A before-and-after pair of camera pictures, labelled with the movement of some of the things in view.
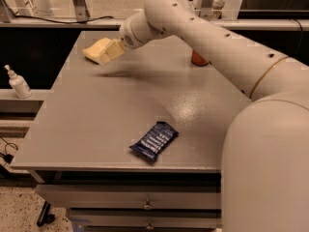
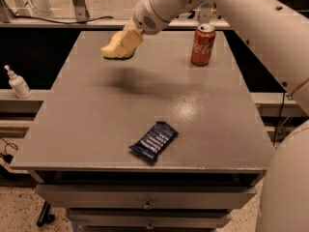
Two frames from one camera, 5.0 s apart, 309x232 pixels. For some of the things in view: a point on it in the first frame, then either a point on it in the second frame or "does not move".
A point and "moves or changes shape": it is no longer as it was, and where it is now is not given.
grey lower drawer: x=146 y=218 does not move
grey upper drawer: x=132 y=195 does not move
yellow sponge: x=96 y=49 moves or changes shape
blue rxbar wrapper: x=155 y=140 does not move
